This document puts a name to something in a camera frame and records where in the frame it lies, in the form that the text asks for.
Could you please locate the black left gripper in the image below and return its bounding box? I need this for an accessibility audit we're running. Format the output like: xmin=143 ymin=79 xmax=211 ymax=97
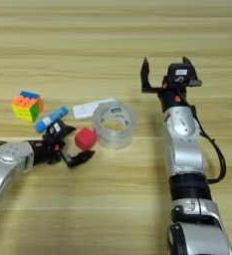
xmin=27 ymin=121 xmax=96 ymax=168

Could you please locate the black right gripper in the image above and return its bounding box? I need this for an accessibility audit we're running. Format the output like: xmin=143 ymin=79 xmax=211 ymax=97
xmin=140 ymin=56 xmax=203 ymax=114

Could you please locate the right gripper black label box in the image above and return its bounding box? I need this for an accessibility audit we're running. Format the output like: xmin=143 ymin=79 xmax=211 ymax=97
xmin=166 ymin=63 xmax=196 ymax=87

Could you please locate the multicolour puzzle cube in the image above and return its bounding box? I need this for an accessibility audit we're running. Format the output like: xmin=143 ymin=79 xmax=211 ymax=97
xmin=11 ymin=90 xmax=45 ymax=124

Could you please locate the red cube block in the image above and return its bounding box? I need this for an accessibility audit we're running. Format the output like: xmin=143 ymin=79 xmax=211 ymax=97
xmin=74 ymin=127 xmax=99 ymax=152

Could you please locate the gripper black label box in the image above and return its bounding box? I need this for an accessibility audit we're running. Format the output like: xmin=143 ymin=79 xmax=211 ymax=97
xmin=166 ymin=63 xmax=196 ymax=87
xmin=42 ymin=120 xmax=66 ymax=139

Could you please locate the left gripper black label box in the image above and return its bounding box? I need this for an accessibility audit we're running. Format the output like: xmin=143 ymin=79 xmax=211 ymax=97
xmin=42 ymin=120 xmax=66 ymax=139

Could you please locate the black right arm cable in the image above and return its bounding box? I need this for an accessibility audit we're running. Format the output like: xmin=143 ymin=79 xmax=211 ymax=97
xmin=190 ymin=106 xmax=227 ymax=184

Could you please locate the blue glue stick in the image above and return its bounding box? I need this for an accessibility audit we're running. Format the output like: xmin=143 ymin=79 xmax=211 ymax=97
xmin=35 ymin=106 xmax=70 ymax=133

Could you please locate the clear tape roll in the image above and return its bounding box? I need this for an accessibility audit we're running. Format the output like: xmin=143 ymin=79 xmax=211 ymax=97
xmin=92 ymin=101 xmax=137 ymax=151

